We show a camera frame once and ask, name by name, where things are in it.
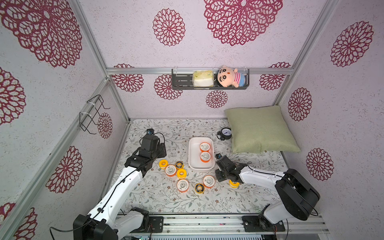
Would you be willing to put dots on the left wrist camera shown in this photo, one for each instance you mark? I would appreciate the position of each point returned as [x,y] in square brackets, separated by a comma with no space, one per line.
[150,131]

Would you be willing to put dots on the orange white tape roll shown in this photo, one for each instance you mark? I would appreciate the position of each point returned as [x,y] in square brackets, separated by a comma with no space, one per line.
[205,157]
[171,170]
[183,185]
[205,147]
[209,181]

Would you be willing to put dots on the black wall shelf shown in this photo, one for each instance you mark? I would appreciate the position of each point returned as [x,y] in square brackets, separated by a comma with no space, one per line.
[185,80]

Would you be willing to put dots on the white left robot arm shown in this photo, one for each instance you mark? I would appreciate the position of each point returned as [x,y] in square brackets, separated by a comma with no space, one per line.
[102,223]

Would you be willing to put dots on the white plastic storage box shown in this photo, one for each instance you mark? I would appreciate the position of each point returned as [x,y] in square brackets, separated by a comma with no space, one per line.
[194,152]

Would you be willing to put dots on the yellow-green sponge pack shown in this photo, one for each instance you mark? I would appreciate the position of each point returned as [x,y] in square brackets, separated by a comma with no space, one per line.
[203,79]

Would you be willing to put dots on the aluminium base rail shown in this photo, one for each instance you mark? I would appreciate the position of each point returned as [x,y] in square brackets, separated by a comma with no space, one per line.
[234,224]

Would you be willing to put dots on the black round alarm clock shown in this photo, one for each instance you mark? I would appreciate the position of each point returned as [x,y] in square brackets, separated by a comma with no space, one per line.
[224,134]

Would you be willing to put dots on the yellow tape roll centre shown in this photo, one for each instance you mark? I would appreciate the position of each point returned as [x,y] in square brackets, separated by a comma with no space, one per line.
[181,173]

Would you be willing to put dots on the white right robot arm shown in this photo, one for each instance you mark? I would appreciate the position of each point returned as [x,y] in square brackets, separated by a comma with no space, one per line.
[298,196]

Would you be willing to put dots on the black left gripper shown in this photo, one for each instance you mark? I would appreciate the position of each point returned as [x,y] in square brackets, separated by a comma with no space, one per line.
[162,153]

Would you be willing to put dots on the green square pillow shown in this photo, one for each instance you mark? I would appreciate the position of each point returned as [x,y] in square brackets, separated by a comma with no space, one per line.
[255,130]

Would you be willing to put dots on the yellow tape roll right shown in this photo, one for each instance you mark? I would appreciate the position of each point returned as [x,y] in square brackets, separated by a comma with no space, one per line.
[234,184]

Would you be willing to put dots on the black wire wall rack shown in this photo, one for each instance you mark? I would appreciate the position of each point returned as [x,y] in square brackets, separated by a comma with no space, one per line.
[96,103]

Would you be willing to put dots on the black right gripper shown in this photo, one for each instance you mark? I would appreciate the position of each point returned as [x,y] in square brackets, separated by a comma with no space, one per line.
[222,173]

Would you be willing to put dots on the yellow tape roll far left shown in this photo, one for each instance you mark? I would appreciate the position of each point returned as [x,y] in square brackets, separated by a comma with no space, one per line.
[163,164]

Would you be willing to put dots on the cartoon boy plush doll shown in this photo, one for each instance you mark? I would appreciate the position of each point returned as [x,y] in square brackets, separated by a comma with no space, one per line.
[230,77]

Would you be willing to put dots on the black yellow small tape roll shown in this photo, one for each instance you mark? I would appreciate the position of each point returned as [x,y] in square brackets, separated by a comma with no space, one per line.
[179,165]

